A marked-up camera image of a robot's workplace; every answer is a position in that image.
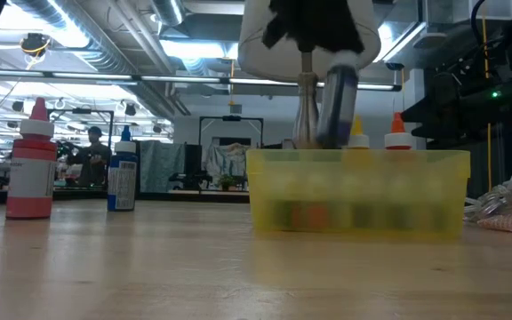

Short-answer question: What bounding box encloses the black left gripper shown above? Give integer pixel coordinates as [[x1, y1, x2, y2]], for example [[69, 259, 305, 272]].
[[261, 0, 366, 55]]

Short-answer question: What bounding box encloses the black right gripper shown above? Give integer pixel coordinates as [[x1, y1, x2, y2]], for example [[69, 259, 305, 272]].
[[400, 66, 512, 152]]

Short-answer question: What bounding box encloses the orange tip food coloring bottle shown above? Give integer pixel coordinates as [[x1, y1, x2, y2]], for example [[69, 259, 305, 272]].
[[383, 112, 414, 151]]

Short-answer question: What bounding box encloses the yellow tip food coloring bottle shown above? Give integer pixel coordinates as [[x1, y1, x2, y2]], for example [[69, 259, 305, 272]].
[[348, 116, 372, 150]]

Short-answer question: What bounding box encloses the dark purple food coloring bottle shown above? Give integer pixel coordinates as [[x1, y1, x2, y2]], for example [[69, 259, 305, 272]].
[[316, 51, 360, 150]]

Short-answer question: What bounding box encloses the small white-capped dropper bottle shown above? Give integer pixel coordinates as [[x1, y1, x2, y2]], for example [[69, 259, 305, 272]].
[[271, 175, 297, 230], [351, 175, 381, 230]]

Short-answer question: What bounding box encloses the blue food coloring bottle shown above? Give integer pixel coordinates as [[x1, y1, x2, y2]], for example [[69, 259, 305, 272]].
[[107, 124, 139, 212]]

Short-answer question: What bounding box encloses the pink food coloring bottle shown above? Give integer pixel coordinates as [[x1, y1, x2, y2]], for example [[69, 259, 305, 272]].
[[5, 97, 59, 220]]

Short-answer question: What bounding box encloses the silver lamp with white shade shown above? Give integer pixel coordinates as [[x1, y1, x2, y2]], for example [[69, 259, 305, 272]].
[[237, 0, 382, 150]]

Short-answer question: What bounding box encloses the pink checked cloth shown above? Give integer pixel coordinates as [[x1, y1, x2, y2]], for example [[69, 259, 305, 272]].
[[476, 198, 512, 235]]

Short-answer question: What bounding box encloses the light draped cloth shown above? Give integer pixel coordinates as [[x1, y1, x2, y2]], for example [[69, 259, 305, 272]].
[[202, 141, 251, 179]]

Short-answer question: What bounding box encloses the yellow translucent plastic bin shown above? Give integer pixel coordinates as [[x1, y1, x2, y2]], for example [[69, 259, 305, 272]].
[[245, 148, 472, 236]]

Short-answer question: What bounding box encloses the grey draped cloth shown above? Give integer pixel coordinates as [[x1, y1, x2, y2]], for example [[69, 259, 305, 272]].
[[139, 140, 186, 190]]

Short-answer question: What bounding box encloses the long ceiling light strip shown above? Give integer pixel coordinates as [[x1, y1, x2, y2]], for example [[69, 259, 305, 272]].
[[0, 68, 403, 92]]

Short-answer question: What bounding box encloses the person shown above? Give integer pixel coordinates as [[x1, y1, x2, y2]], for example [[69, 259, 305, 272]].
[[67, 125, 113, 188]]

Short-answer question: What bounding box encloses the black ceiling device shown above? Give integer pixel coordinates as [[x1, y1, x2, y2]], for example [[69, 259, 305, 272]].
[[19, 32, 52, 59]]

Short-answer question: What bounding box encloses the clear lamp power cord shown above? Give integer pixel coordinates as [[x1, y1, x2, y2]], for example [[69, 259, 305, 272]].
[[463, 168, 512, 221]]

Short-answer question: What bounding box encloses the black background rig frame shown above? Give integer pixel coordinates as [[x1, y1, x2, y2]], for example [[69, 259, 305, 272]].
[[198, 115, 265, 155]]

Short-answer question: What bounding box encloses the silver ventilation duct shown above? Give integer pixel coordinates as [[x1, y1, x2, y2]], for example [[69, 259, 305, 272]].
[[148, 0, 186, 28]]

